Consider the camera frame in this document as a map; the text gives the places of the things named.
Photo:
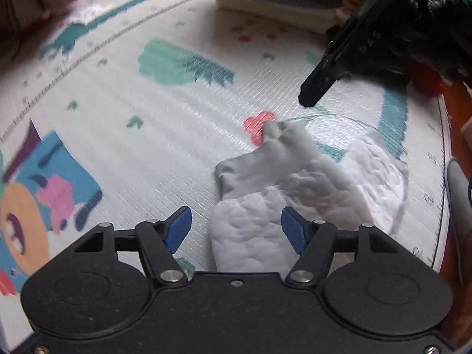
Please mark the person's right hand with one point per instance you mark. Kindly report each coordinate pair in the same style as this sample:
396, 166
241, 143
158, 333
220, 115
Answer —
435, 33

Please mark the red cloth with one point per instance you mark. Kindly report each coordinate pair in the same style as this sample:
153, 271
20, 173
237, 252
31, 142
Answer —
424, 79

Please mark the grey cloth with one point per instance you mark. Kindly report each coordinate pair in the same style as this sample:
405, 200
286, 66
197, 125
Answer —
457, 199

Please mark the cartoon animal play mat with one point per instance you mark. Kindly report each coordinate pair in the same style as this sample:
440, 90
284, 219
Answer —
147, 136

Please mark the white folded cloth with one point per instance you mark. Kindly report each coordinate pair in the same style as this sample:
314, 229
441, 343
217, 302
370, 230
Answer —
276, 13

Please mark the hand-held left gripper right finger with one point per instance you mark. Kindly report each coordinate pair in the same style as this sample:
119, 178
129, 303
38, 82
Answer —
294, 230

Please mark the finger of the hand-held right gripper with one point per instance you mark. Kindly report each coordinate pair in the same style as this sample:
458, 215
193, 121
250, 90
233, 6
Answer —
317, 81

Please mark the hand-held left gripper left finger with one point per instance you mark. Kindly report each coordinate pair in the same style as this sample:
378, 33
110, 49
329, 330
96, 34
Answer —
179, 228

